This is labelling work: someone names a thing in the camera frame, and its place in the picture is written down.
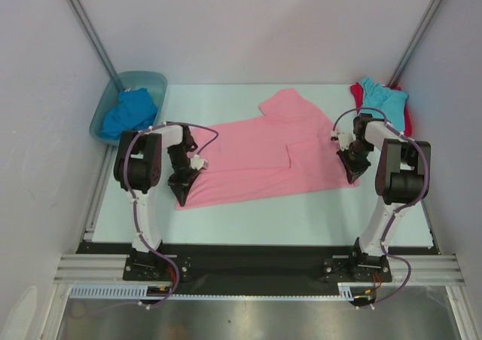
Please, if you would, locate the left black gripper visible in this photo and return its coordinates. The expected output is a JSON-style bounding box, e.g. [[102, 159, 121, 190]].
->
[[167, 145, 200, 207]]

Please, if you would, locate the pink t shirt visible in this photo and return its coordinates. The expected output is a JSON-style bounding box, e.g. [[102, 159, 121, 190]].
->
[[175, 89, 351, 210]]

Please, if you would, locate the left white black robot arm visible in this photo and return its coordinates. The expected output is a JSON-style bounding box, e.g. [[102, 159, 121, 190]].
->
[[114, 122, 206, 280]]

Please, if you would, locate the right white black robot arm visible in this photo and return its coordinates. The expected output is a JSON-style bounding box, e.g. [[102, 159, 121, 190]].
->
[[331, 113, 431, 280]]

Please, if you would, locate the teal folded t shirt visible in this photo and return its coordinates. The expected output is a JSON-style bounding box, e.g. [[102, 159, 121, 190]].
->
[[359, 78, 408, 132]]

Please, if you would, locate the red folded t shirt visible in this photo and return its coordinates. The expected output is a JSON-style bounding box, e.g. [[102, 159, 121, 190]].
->
[[350, 82, 413, 136]]

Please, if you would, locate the blue crumpled t shirt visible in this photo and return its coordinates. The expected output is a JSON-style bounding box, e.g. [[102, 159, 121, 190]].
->
[[100, 88, 158, 140]]

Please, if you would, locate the teal plastic bin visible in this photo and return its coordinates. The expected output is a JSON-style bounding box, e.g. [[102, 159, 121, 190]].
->
[[89, 71, 167, 146]]

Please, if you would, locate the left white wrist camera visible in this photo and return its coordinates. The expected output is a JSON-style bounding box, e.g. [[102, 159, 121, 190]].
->
[[190, 155, 209, 171]]

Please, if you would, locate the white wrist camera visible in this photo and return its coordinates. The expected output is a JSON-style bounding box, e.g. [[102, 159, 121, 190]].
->
[[331, 130, 355, 151], [190, 155, 209, 171]]

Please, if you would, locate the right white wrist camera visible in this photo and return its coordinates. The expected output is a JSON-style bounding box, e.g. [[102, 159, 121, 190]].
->
[[331, 130, 355, 151]]

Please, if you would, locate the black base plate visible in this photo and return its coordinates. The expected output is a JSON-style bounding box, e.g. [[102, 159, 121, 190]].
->
[[76, 242, 440, 296]]

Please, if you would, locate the right slotted cable duct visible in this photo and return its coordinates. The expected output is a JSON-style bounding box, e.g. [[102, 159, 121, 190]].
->
[[337, 282, 381, 303]]

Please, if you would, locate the slotted cable duct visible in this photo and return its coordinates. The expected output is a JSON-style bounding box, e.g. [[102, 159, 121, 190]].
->
[[70, 284, 171, 300], [337, 282, 381, 303]]

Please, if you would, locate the front aluminium rail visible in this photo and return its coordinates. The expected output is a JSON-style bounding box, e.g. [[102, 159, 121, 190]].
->
[[53, 254, 465, 286]]

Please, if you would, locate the left slotted cable duct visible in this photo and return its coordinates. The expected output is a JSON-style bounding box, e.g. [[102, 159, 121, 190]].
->
[[70, 284, 171, 300]]

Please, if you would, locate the right aluminium corner post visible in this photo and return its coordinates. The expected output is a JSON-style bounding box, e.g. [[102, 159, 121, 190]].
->
[[388, 0, 445, 87]]

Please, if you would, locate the aluminium corner post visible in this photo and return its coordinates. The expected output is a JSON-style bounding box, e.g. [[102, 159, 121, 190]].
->
[[388, 0, 445, 87], [66, 0, 117, 78]]

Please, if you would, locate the left aluminium corner post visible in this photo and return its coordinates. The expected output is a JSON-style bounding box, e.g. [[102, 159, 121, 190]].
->
[[66, 0, 117, 78]]

